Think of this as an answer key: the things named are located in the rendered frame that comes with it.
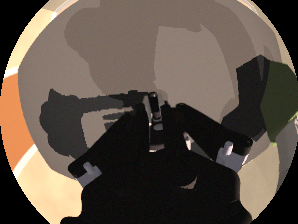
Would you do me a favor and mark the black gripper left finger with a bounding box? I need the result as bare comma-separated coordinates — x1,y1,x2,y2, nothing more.
68,95,152,197

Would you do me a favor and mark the grey bench vise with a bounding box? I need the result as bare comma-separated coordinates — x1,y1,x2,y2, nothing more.
148,92,190,152

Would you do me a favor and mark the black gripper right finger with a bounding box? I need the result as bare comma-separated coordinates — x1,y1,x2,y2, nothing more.
157,93,253,194

